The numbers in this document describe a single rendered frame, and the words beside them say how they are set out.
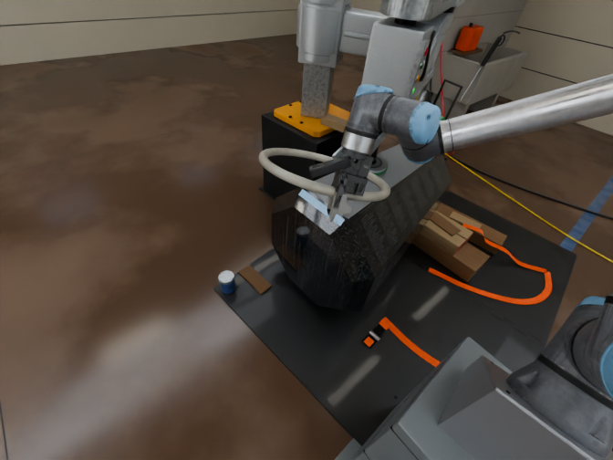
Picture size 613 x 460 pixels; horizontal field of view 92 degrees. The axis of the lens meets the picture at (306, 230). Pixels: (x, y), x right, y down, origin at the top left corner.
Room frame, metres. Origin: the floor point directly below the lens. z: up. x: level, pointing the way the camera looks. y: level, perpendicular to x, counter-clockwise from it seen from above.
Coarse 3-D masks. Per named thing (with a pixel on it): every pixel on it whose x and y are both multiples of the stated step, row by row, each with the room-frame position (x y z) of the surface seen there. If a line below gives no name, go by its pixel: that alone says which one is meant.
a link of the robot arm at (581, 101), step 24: (552, 96) 0.74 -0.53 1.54; (576, 96) 0.72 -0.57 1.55; (600, 96) 0.71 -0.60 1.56; (456, 120) 0.77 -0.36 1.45; (480, 120) 0.75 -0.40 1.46; (504, 120) 0.73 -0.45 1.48; (528, 120) 0.72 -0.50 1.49; (552, 120) 0.71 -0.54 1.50; (576, 120) 0.71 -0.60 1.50; (432, 144) 0.75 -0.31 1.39; (456, 144) 0.74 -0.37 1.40
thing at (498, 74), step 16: (496, 48) 5.04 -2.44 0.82; (512, 48) 4.94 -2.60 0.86; (448, 64) 4.19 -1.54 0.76; (464, 64) 4.05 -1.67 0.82; (480, 64) 3.93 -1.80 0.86; (496, 64) 4.09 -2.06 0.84; (512, 64) 4.48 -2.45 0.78; (432, 80) 4.28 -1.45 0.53; (464, 80) 3.99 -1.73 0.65; (480, 80) 3.90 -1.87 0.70; (496, 80) 4.29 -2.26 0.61; (512, 80) 4.72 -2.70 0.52; (432, 96) 4.36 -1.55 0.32; (448, 96) 4.08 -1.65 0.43; (464, 96) 3.93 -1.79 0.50; (480, 96) 4.07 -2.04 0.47; (496, 96) 4.69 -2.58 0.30; (464, 112) 4.04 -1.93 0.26
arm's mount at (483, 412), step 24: (480, 360) 0.37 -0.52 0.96; (480, 384) 0.27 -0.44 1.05; (504, 384) 0.26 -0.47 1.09; (456, 408) 0.24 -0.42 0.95; (480, 408) 0.21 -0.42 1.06; (504, 408) 0.20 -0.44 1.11; (528, 408) 0.20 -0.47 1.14; (456, 432) 0.20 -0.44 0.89; (480, 432) 0.19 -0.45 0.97; (504, 432) 0.18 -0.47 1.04; (528, 432) 0.17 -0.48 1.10; (552, 432) 0.16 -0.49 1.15; (480, 456) 0.16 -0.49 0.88; (504, 456) 0.15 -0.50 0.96; (528, 456) 0.14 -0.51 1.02; (552, 456) 0.14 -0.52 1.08; (576, 456) 0.13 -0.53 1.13; (600, 456) 0.14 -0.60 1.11
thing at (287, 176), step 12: (264, 156) 0.86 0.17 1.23; (300, 156) 1.11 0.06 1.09; (312, 156) 1.12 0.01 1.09; (324, 156) 1.14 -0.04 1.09; (276, 168) 0.77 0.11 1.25; (288, 180) 0.73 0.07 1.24; (300, 180) 0.72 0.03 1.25; (372, 180) 0.99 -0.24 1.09; (324, 192) 0.69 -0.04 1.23; (336, 192) 0.70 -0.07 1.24; (372, 192) 0.76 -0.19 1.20; (384, 192) 0.80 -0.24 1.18
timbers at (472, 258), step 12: (444, 204) 2.16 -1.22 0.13; (468, 216) 2.03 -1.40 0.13; (468, 228) 1.88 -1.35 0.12; (480, 228) 1.89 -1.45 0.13; (492, 228) 1.90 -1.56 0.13; (420, 240) 1.70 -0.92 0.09; (480, 240) 1.80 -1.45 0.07; (492, 240) 1.76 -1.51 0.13; (432, 252) 1.61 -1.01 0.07; (444, 252) 1.56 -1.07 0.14; (468, 252) 1.57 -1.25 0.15; (480, 252) 1.59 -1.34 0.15; (492, 252) 1.72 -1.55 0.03; (444, 264) 1.53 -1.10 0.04; (456, 264) 1.48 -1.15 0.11; (468, 264) 1.45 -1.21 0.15; (480, 264) 1.47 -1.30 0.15; (468, 276) 1.40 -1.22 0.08
